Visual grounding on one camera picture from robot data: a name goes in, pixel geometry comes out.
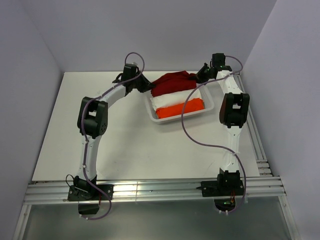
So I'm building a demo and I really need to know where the rolled orange t-shirt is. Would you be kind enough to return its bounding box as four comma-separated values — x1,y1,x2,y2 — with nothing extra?
155,98,205,119

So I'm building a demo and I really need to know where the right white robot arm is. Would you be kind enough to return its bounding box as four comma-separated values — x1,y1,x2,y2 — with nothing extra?
196,63,250,195

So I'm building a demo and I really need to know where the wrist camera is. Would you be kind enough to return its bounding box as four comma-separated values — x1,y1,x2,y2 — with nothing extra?
210,53,226,68
112,63,140,84

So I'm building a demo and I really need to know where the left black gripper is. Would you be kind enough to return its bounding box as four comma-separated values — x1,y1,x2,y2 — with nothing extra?
131,72,155,95

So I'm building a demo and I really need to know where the purple cable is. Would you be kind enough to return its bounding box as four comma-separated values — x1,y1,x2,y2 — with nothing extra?
181,55,248,215
82,51,146,221

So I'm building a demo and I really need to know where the dark red t-shirt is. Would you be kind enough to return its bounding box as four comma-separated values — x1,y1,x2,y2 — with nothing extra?
151,71,197,97

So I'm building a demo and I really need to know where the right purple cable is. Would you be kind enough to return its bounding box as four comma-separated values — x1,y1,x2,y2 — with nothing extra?
181,55,248,215

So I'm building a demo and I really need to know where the rolled white t-shirt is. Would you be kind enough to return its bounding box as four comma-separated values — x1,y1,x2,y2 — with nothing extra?
149,89,193,110

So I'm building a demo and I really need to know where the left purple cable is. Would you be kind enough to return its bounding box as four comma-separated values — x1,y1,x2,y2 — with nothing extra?
82,51,146,221

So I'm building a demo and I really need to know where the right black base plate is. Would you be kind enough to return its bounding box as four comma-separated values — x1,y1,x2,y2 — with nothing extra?
196,180,245,197

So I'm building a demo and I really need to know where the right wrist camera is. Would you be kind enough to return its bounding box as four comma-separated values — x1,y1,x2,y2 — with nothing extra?
210,53,226,68

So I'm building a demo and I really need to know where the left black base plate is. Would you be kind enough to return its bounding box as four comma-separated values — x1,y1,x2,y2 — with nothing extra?
67,184,114,202

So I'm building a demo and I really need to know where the aluminium rail frame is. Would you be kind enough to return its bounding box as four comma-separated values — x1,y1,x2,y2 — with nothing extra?
13,72,300,240

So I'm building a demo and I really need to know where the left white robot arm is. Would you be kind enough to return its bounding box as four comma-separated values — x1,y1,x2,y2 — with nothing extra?
73,71,155,200

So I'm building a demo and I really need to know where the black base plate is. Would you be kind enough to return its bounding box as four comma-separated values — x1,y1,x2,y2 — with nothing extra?
67,184,114,202
196,180,245,197

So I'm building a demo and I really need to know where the white plastic basket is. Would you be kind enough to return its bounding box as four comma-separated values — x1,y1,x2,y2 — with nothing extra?
143,85,215,124

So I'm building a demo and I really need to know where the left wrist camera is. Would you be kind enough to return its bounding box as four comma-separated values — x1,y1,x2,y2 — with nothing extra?
112,63,140,84

